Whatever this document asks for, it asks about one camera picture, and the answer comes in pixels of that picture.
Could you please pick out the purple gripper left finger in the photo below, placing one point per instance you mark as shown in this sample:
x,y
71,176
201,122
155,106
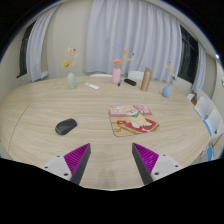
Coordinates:
x,y
70,166

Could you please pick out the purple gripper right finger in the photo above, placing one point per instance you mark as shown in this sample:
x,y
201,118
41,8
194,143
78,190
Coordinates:
x,y
153,166

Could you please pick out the black computer mouse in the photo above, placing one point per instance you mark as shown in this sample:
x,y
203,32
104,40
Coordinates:
x,y
65,126

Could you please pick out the white chair right near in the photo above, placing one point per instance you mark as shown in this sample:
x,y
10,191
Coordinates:
x,y
214,124

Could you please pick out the blue vase with dried flowers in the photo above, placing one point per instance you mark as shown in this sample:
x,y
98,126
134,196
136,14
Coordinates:
x,y
166,91

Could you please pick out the white chair right far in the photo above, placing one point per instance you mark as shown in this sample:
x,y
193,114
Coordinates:
x,y
202,107

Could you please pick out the white remote control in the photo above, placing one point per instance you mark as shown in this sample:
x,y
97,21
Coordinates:
x,y
92,86

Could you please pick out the black rectangular case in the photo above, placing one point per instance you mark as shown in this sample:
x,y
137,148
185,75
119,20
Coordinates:
x,y
130,82

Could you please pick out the white chair behind table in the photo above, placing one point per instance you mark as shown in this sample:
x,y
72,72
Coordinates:
x,y
138,75

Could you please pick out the tan cylindrical bottle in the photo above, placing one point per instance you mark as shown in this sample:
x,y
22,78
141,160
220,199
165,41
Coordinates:
x,y
146,79

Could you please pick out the pink vase with orange flowers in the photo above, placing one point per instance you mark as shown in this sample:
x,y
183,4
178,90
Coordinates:
x,y
116,73

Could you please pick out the dark right window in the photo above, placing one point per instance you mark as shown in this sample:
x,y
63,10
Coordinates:
x,y
189,57

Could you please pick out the dark window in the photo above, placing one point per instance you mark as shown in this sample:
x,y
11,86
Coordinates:
x,y
189,57
23,49

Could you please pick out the green vase with yellow flowers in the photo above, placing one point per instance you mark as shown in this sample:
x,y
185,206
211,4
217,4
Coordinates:
x,y
69,62

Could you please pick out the dark left window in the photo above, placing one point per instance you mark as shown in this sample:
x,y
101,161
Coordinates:
x,y
23,49

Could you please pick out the white left curtain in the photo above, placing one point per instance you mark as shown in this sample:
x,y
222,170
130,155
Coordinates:
x,y
35,44

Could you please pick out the white curtain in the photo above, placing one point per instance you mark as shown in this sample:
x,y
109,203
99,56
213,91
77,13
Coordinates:
x,y
201,69
150,36
35,44

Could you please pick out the white right curtain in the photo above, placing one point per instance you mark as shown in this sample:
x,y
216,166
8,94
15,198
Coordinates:
x,y
201,69

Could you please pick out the white centre curtain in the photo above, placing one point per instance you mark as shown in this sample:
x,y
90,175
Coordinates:
x,y
150,36

